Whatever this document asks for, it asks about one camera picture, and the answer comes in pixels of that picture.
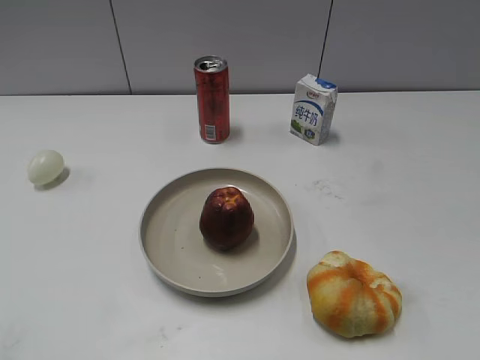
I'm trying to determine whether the dark red apple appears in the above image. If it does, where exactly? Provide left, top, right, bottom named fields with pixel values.
left=199, top=187, right=254, bottom=251

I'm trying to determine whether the beige round plate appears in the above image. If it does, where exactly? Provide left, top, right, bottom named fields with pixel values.
left=139, top=168, right=296, bottom=298

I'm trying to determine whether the white milk carton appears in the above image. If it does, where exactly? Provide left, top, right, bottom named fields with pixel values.
left=290, top=74, right=338, bottom=146

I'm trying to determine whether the red soda can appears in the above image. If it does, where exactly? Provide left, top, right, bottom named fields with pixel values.
left=193, top=55, right=230, bottom=143

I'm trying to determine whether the white egg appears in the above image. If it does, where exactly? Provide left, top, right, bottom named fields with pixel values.
left=27, top=149, right=65, bottom=186

